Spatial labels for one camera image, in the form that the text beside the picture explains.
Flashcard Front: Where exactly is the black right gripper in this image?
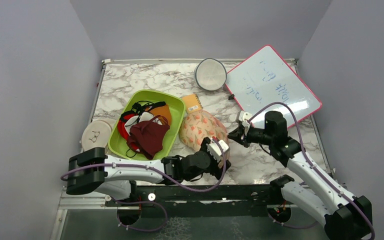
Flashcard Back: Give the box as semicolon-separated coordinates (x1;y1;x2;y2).
226;124;275;148

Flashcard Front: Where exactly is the peach floral mesh laundry bag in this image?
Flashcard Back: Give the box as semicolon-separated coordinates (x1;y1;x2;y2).
179;110;229;151

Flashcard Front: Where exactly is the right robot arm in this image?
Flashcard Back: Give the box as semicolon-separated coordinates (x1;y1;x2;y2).
228;111;374;240

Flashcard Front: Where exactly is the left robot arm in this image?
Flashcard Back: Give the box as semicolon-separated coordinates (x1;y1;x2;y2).
61;137;231;206

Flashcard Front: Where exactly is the maroon bra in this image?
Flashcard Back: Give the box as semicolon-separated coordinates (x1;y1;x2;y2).
127;115;170;160

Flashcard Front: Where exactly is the orange bra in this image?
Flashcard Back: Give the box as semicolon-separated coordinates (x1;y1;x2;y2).
145;104;172;126

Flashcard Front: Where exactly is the red and white bra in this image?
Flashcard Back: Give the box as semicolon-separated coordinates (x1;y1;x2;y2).
117;111;168;140

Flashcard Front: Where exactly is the flat round white laundry bag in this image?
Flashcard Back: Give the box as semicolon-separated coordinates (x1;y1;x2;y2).
80;119;113;152

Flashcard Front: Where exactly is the yellow spiral notebook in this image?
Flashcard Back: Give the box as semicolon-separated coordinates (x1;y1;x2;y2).
181;93;203;114

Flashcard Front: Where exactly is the green plastic tray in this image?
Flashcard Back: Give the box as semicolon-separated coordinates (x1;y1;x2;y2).
108;90;186;161

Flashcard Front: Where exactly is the pink framed whiteboard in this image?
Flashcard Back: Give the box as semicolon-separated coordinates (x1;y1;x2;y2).
225;45;322;128

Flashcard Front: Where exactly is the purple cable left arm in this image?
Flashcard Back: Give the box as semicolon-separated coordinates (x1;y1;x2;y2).
60;140;228;194

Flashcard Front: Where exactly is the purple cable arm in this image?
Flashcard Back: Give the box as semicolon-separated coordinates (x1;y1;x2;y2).
60;140;228;194
248;101;377;240

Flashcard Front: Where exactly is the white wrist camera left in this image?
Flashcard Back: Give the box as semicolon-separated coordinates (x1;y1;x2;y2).
207;138;230;163

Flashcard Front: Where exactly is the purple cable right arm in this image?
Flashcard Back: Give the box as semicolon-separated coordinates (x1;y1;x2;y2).
248;101;377;240

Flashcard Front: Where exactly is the black strap bra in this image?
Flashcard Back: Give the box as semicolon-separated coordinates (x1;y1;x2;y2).
119;100;167;123

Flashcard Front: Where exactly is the aluminium table frame rail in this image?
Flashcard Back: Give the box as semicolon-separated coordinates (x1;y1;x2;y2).
58;186;140;210

